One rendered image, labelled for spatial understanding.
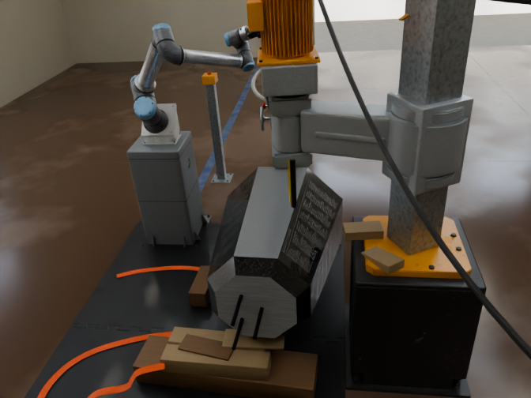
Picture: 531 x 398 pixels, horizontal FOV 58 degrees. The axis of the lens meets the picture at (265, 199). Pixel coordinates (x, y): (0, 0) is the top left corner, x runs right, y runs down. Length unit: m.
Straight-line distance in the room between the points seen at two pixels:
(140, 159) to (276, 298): 1.72
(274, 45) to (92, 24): 8.27
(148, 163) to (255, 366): 1.75
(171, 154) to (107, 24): 6.84
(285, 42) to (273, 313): 1.31
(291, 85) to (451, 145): 0.74
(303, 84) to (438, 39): 0.59
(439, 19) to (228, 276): 1.47
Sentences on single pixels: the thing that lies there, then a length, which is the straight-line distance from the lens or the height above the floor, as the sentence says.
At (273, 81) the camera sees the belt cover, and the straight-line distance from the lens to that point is 2.18.
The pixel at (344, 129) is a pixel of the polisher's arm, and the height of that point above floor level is 1.40.
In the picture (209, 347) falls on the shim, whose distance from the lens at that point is 2.75.
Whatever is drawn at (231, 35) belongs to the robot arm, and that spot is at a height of 1.63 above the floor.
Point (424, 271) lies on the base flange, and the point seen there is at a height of 0.78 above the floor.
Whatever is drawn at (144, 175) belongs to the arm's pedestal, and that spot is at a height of 0.65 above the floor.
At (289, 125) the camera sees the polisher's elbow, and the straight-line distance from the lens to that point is 2.33.
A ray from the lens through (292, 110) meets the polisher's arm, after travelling 2.30.
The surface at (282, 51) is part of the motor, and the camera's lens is 2.23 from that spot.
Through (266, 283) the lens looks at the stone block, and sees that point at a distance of 2.36.
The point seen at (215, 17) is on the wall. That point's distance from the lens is 9.51.
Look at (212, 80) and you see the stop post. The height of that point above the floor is 1.04.
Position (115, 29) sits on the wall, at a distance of 10.16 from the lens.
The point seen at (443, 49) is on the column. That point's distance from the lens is 2.08.
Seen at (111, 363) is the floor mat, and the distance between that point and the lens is 3.17.
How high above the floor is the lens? 2.26
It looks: 30 degrees down
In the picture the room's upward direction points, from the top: 4 degrees counter-clockwise
